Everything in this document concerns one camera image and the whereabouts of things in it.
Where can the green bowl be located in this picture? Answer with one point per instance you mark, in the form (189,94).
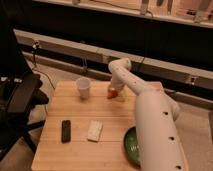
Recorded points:
(131,147)

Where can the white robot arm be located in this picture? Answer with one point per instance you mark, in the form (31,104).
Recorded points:
(155,114)

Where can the black remote control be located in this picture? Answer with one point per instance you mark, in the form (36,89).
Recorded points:
(66,131)

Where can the white sponge block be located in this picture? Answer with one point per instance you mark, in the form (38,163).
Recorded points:
(94,131)

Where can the white paper cup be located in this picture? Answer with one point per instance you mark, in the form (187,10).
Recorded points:
(83,87)

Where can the orange pepper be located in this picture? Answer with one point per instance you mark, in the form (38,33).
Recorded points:
(111,93)

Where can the black office chair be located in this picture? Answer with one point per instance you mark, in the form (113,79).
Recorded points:
(19,94)

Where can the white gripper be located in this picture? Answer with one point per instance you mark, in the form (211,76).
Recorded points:
(118,85)

